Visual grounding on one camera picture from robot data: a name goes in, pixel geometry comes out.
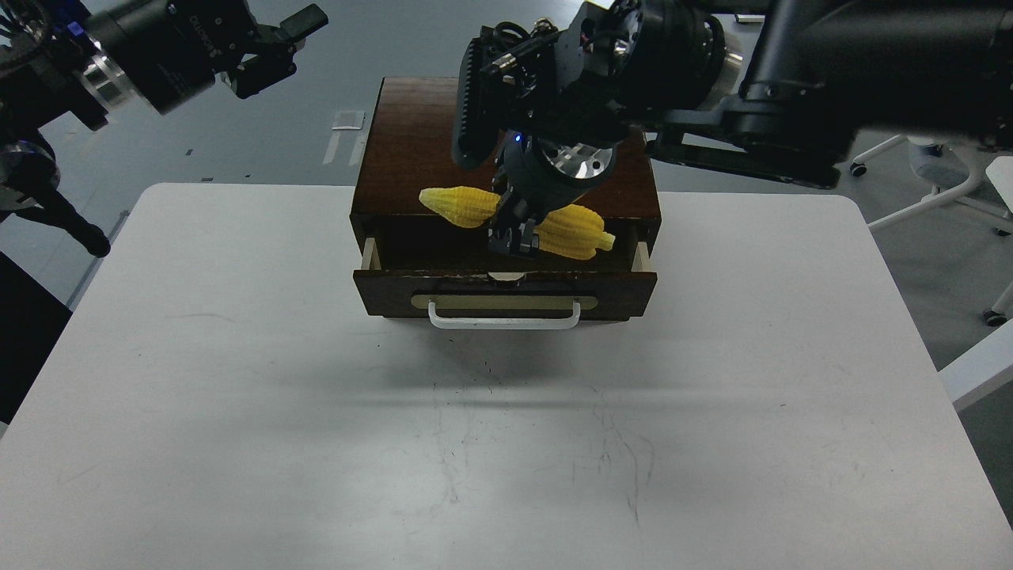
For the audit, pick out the yellow corn cob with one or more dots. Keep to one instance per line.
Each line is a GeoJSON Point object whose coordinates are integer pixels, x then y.
{"type": "Point", "coordinates": [574, 231]}

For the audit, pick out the white office chair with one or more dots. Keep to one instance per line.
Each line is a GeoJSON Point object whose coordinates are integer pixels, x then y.
{"type": "Point", "coordinates": [954, 171]}

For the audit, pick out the dark wooden drawer cabinet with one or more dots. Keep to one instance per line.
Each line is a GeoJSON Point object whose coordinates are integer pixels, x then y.
{"type": "Point", "coordinates": [409, 149]}

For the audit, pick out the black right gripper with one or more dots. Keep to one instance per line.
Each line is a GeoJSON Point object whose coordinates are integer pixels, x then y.
{"type": "Point", "coordinates": [541, 176]}

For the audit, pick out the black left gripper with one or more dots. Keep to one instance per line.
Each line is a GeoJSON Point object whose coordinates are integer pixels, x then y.
{"type": "Point", "coordinates": [173, 50]}

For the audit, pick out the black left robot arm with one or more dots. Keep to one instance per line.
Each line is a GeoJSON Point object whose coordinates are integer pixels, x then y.
{"type": "Point", "coordinates": [58, 58]}

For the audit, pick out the wooden drawer with white handle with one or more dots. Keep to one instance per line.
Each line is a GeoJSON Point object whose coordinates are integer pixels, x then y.
{"type": "Point", "coordinates": [471, 299]}

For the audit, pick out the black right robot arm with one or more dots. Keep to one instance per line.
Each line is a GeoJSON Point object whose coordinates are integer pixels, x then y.
{"type": "Point", "coordinates": [766, 89]}

